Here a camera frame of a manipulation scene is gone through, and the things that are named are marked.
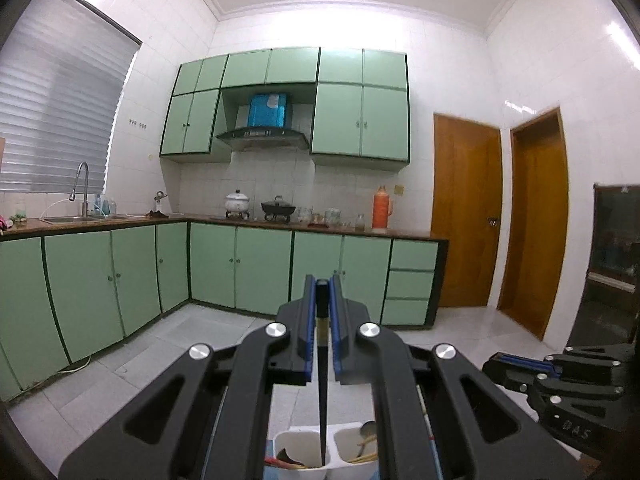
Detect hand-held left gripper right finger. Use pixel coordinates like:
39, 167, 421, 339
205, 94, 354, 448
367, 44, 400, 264
329, 274, 586, 480

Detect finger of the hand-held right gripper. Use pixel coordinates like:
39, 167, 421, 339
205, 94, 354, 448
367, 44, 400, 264
546, 343, 634, 362
482, 352, 564, 393

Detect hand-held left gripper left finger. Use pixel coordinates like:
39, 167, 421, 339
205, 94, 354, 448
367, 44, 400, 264
59, 274, 318, 480

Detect white two-compartment utensil holder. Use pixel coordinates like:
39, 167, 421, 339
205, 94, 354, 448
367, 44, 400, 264
271, 422, 379, 480

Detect black glass-door cabinet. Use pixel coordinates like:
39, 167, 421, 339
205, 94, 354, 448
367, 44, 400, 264
564, 183, 640, 357

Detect plain wooden door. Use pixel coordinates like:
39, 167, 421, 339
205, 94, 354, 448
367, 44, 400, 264
497, 107, 570, 342

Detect black wok with lid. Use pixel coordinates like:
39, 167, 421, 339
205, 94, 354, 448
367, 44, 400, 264
260, 195, 296, 222

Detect orange thermos flask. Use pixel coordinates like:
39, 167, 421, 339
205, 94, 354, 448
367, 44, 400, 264
372, 184, 396, 233

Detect white cooking pot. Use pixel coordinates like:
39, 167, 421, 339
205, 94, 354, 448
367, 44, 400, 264
224, 188, 251, 220

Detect green lower kitchen cabinets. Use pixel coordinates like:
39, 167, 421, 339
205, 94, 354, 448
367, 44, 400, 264
0, 216, 450, 404

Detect green kitchen cabinets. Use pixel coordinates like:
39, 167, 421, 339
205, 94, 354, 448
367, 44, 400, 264
0, 216, 450, 404
158, 47, 412, 164

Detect range hood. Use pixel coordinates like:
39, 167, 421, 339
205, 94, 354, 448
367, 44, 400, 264
214, 127, 311, 152

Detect green upper kitchen cabinets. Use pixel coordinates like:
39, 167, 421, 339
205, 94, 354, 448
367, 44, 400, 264
158, 47, 412, 164

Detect blue range hood chimney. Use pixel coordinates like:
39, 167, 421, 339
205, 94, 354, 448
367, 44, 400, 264
247, 92, 293, 129

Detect steel kitchen sink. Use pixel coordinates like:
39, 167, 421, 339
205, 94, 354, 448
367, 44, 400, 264
39, 214, 129, 225

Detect metal kitchen faucet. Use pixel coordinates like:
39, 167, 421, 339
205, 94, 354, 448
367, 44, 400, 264
68, 161, 91, 219

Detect white window blind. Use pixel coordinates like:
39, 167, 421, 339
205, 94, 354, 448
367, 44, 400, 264
0, 0, 143, 194

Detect wooden door with handle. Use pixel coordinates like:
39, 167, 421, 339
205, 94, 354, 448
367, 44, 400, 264
432, 112, 504, 309

